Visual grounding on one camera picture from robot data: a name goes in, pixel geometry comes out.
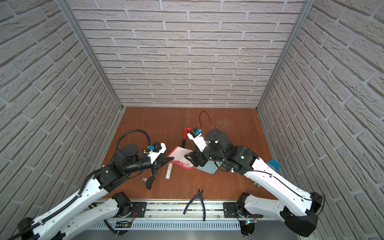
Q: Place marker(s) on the red black pipe wrench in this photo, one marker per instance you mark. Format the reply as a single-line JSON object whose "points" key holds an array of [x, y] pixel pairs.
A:
{"points": [[186, 131]]}

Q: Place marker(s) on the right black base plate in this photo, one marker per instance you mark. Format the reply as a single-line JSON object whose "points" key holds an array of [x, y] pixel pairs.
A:
{"points": [[233, 210]]}

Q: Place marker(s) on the pink white letter card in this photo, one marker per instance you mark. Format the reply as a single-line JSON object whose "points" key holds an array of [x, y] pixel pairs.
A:
{"points": [[178, 153]]}

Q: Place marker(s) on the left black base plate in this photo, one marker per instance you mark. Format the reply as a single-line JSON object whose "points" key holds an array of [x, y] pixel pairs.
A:
{"points": [[134, 209]]}

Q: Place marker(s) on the white slotted cable duct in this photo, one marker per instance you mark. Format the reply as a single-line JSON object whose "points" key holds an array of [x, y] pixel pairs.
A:
{"points": [[216, 225]]}

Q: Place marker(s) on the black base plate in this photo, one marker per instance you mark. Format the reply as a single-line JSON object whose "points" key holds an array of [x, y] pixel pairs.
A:
{"points": [[134, 209], [233, 210]]}

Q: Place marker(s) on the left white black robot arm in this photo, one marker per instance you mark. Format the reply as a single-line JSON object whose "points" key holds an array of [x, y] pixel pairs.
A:
{"points": [[123, 164]]}

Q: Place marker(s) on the small black clip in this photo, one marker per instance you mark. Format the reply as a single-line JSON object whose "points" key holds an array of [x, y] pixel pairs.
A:
{"points": [[148, 182]]}

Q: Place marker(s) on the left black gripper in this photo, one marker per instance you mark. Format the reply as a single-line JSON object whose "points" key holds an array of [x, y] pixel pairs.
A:
{"points": [[167, 159]]}

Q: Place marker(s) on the aluminium frame rail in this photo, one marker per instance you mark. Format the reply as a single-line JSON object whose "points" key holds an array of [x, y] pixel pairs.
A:
{"points": [[180, 210]]}

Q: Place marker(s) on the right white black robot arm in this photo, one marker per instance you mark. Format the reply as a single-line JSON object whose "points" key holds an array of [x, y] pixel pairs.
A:
{"points": [[244, 161]]}

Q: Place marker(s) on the white glue stick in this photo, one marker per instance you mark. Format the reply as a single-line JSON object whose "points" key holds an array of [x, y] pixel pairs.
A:
{"points": [[169, 171]]}

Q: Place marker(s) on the grey blue work glove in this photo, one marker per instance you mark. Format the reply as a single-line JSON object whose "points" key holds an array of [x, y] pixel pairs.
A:
{"points": [[273, 164]]}

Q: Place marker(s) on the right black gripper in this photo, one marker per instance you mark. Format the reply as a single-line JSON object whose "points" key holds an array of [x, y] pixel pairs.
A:
{"points": [[198, 157]]}

